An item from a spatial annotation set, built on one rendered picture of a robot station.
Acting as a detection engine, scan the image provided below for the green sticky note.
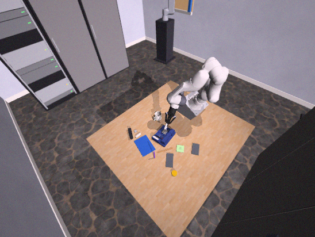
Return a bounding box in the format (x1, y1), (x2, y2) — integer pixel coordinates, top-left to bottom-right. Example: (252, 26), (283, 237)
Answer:
(176, 145), (184, 152)

